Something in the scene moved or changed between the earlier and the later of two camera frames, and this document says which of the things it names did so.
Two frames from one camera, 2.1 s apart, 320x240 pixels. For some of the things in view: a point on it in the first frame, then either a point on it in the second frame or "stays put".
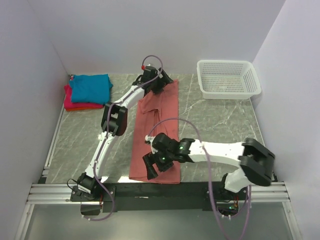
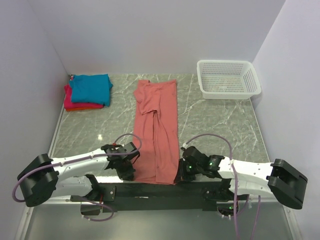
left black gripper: [163, 82] -> [128, 175]
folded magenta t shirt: [68, 104] stays put
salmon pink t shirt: [156, 112] stays put
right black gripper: [149, 158] -> [181, 175]
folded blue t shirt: [90, 88] stays put
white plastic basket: [228, 79] stays put
